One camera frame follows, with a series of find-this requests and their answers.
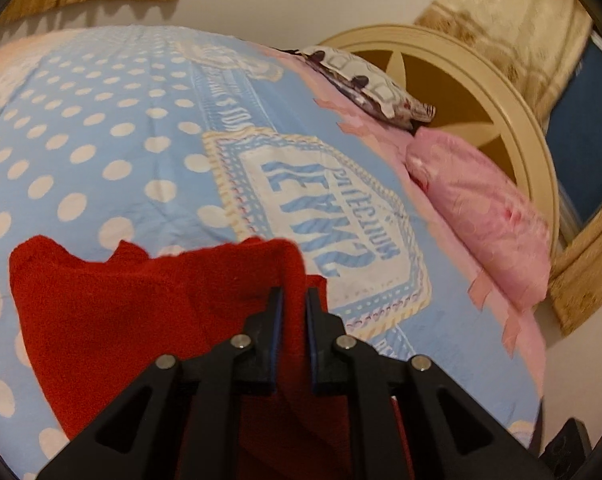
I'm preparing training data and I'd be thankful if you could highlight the beige floral side curtain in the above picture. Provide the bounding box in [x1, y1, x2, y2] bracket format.
[413, 0, 602, 337]

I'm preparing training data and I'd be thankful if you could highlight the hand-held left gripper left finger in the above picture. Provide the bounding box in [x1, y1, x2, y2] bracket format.
[37, 286, 286, 480]

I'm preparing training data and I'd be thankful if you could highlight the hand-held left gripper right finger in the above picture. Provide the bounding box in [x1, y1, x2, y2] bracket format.
[306, 287, 556, 480]

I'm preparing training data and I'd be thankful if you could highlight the dark blue panel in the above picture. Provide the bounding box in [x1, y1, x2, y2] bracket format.
[546, 30, 602, 226]

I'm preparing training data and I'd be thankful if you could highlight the cream round headboard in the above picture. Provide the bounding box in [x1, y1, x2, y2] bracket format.
[318, 24, 562, 251]

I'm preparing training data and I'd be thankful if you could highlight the patterned white brown pillow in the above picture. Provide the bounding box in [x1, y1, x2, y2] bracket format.
[273, 45, 438, 133]

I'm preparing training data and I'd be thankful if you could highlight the blue polka dot bed sheet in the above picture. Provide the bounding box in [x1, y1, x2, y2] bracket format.
[0, 25, 542, 480]

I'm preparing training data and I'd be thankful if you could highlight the pink pillow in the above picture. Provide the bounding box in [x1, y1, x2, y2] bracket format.
[405, 129, 554, 311]

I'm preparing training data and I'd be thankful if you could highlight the red knitted sweater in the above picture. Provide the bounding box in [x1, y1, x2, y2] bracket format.
[8, 235, 412, 480]

